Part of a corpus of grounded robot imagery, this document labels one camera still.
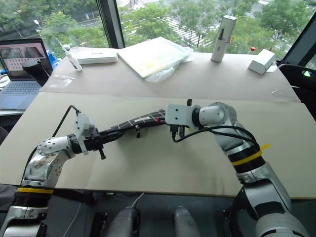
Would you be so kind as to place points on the white handheld device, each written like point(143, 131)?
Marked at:
point(72, 60)

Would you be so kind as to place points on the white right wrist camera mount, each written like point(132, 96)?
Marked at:
point(179, 114)

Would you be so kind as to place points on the dark window pillar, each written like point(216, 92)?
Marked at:
point(111, 22)

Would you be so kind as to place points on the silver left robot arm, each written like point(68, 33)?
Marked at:
point(47, 163)

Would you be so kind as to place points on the flat white box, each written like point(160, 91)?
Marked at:
point(96, 55)

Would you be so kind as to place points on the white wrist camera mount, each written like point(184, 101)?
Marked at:
point(179, 114)
point(83, 126)

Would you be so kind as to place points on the clear plastic bag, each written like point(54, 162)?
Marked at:
point(60, 81)

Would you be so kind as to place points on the blue cloth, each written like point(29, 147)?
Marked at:
point(53, 61)

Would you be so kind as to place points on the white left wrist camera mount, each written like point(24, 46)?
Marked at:
point(83, 126)

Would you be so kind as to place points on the black grid pouch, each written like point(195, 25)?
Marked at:
point(144, 120)

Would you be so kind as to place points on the white folder in plastic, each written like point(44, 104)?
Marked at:
point(153, 55)

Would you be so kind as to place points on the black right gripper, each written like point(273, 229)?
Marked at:
point(181, 131)

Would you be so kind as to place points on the open laptop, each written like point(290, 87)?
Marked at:
point(18, 74)

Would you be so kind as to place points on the dark rounded shape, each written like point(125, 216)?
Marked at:
point(126, 222)

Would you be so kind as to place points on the silver cylindrical case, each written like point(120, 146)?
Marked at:
point(223, 37)

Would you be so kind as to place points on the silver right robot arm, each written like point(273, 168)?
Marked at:
point(249, 153)

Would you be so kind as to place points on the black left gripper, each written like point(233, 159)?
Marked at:
point(92, 143)

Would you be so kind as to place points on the black cylindrical stand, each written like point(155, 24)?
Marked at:
point(35, 70)

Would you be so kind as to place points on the small white box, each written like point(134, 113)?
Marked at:
point(261, 61)

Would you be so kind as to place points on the slanted dark window frame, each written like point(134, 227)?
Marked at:
point(300, 42)

